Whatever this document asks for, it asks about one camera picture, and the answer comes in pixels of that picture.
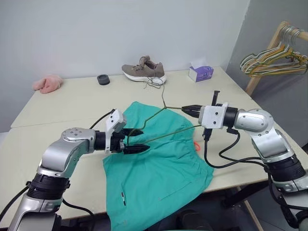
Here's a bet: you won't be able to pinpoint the yellow wire hanger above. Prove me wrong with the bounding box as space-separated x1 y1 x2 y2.
242 43 308 76

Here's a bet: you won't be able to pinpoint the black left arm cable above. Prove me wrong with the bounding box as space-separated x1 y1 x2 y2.
0 186 95 218

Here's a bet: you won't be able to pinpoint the brown sneaker with white sole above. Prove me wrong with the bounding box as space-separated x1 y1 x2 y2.
121 55 167 90

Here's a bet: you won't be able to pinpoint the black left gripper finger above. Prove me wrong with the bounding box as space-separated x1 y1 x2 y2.
123 128 145 139
123 144 151 155

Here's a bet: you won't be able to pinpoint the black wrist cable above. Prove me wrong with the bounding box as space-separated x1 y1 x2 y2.
218 131 263 162
89 108 117 129
204 138 268 169

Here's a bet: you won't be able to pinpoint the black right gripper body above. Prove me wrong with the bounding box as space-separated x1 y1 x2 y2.
197 90 221 141

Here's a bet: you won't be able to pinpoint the dark rounded shape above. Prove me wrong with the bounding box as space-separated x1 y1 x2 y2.
176 209 205 231

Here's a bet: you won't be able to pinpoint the teal green shorts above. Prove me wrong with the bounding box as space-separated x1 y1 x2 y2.
103 101 215 231

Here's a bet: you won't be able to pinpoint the olive green wire hanger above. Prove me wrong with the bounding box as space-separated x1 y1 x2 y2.
126 77 202 146

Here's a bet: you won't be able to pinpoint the pink fluffy slipper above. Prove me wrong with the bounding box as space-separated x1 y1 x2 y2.
32 74 64 95

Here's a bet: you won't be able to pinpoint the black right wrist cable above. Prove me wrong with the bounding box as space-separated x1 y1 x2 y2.
218 131 263 162
204 138 268 169

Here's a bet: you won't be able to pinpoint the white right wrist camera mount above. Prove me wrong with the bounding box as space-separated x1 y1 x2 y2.
197 103 229 129

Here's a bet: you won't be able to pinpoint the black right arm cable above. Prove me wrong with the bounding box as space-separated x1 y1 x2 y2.
268 177 299 230

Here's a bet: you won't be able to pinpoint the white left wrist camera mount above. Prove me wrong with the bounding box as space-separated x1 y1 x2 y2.
104 109 128 154

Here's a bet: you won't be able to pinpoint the black table frame bar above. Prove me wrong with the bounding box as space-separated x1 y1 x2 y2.
221 183 274 209

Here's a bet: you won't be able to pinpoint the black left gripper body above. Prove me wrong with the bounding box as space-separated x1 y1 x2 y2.
111 129 127 155

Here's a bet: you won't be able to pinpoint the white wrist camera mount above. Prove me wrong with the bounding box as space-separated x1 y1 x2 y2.
104 109 128 154
197 103 229 129

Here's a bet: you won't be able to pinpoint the purple tissue box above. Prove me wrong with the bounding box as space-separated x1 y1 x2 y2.
188 57 215 83

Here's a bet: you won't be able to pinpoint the black round container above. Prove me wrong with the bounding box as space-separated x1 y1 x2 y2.
97 74 111 86

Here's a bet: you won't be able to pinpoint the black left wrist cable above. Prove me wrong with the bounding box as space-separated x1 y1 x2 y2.
89 108 117 129

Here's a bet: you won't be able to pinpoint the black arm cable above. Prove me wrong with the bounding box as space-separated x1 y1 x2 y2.
0 186 95 218
268 177 299 230

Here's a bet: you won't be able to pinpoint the bunch of wire hangers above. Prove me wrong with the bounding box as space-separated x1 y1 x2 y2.
240 26 308 73

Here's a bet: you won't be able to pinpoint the wooden clothes rack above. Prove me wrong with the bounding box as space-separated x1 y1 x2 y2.
245 21 308 97

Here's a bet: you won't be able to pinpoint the wooden table leg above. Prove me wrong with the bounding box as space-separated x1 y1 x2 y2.
242 199 264 231

